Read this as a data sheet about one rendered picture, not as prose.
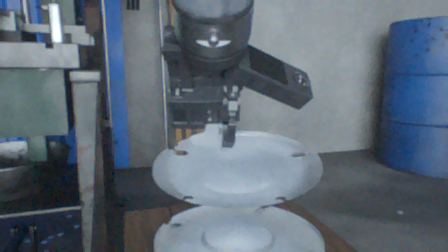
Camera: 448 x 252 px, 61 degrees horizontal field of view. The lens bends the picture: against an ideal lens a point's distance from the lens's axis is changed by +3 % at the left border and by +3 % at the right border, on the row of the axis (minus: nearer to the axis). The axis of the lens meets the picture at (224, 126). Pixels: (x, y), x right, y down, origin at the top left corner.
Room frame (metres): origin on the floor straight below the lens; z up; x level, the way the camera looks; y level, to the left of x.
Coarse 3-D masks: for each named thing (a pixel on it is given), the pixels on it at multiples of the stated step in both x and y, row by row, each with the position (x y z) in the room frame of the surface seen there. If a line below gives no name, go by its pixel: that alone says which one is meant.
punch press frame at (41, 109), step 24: (48, 0) 1.20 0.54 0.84; (72, 0) 1.22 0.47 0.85; (72, 24) 1.22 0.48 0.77; (0, 72) 0.79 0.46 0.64; (24, 72) 0.80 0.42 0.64; (48, 72) 0.82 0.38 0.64; (0, 96) 0.79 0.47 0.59; (24, 96) 0.80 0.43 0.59; (48, 96) 0.82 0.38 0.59; (0, 120) 0.79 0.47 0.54; (24, 120) 0.80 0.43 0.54; (48, 120) 0.81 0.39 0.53; (72, 120) 0.92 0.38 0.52; (48, 144) 0.83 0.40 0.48
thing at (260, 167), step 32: (160, 160) 0.56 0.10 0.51; (192, 160) 0.56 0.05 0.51; (224, 160) 0.56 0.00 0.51; (256, 160) 0.56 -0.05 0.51; (288, 160) 0.56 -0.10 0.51; (320, 160) 0.57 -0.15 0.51; (192, 192) 0.65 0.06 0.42; (224, 192) 0.65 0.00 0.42; (256, 192) 0.65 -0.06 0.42; (288, 192) 0.65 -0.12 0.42
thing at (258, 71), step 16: (256, 48) 0.42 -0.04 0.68; (240, 64) 0.38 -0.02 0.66; (256, 64) 0.40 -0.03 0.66; (272, 64) 0.42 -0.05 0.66; (288, 64) 0.44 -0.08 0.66; (240, 80) 0.39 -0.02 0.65; (256, 80) 0.39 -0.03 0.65; (272, 80) 0.40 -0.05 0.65; (288, 80) 0.42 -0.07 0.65; (304, 80) 0.43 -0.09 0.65; (272, 96) 0.41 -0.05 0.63; (288, 96) 0.42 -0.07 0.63; (304, 96) 0.42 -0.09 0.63
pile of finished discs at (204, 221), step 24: (192, 216) 0.69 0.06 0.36; (216, 216) 0.69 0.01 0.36; (240, 216) 0.69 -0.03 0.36; (264, 216) 0.69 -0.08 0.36; (288, 216) 0.69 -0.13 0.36; (168, 240) 0.59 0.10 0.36; (192, 240) 0.59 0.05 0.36; (216, 240) 0.58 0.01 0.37; (240, 240) 0.58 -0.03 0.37; (264, 240) 0.58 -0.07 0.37; (288, 240) 0.59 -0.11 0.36; (312, 240) 0.59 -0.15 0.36
